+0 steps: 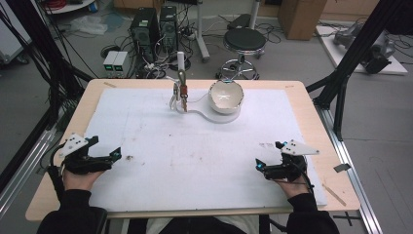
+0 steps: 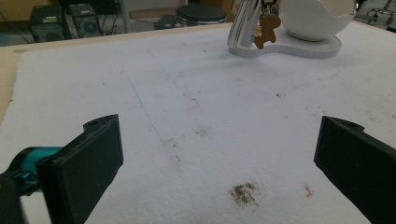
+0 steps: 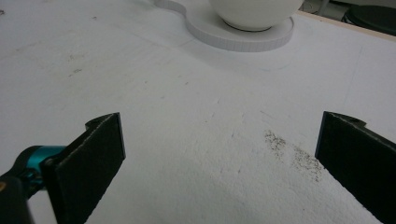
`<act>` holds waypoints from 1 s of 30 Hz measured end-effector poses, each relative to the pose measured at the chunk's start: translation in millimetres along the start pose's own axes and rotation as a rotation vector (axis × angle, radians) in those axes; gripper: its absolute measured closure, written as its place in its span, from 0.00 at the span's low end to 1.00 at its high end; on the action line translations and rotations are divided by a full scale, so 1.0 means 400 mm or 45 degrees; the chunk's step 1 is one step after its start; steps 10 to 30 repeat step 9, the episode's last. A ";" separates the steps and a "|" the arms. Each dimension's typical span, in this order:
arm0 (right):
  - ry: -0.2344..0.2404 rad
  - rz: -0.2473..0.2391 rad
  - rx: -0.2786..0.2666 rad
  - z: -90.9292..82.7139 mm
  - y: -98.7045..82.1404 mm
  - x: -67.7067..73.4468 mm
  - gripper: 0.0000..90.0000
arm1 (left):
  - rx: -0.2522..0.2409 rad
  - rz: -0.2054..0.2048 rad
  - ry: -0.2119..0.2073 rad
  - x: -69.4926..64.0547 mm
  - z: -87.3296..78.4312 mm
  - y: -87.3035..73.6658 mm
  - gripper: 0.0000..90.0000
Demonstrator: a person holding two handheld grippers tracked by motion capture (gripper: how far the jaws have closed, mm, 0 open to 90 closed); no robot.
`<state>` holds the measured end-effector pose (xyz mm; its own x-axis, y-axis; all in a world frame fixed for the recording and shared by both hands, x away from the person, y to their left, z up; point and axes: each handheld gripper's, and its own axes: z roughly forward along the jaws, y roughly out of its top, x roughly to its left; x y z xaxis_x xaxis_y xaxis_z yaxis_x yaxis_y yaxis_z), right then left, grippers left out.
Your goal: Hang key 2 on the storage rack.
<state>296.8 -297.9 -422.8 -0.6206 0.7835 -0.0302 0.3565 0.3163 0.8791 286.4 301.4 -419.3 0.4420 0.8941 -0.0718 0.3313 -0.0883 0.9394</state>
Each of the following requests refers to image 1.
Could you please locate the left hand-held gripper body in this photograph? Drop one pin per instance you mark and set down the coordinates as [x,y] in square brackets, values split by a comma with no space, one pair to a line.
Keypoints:
[81,161]

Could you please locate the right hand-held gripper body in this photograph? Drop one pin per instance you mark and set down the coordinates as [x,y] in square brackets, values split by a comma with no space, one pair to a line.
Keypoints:
[289,169]

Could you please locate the white key stand with pole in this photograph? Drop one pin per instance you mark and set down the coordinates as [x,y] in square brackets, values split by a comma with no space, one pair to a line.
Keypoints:
[207,115]

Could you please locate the person's right hand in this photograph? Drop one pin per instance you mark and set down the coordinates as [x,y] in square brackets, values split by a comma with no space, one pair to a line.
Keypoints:
[295,188]

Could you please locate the person's left hand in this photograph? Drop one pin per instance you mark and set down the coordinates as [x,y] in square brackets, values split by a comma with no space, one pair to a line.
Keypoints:
[79,182]

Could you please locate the thin wooden stick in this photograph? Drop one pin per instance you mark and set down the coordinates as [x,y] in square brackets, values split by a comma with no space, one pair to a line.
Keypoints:
[334,195]

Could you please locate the black tape piece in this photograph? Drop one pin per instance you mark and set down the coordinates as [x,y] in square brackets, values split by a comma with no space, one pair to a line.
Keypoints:
[342,167]

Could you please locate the white foam mat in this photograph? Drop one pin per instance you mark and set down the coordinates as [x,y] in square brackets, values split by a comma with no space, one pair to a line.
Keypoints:
[201,162]

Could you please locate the white bowl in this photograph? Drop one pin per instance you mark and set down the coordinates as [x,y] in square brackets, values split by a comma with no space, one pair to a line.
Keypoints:
[225,97]

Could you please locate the white power supply unit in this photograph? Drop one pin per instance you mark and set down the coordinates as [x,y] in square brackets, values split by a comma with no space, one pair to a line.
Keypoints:
[109,61]
[121,61]

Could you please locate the white floor board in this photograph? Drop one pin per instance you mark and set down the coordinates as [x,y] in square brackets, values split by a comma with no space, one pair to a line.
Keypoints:
[331,48]

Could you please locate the black round stool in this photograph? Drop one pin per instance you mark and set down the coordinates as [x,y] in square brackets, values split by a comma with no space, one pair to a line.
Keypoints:
[244,39]

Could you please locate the clear plastic bag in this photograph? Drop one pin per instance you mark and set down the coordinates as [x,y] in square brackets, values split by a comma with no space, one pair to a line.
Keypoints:
[89,25]

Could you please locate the wide black computer tower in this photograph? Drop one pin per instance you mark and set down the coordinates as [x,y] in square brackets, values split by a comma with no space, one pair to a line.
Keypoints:
[144,32]

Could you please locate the brown cardboard box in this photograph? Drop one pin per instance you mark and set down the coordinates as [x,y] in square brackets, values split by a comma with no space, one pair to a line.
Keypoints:
[300,19]

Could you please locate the grey robot parts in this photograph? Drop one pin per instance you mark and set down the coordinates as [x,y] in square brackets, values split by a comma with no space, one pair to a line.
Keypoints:
[378,52]

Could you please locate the narrow black computer tower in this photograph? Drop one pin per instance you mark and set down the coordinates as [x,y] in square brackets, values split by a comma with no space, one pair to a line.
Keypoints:
[168,27]

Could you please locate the aluminium rail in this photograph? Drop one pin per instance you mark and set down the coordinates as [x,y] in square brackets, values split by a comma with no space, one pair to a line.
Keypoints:
[19,175]
[354,182]

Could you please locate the black metal frame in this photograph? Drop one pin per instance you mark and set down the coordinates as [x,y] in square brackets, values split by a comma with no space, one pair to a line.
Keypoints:
[354,52]
[42,48]

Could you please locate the grey stand post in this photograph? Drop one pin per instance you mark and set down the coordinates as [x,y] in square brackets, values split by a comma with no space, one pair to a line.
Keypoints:
[202,35]

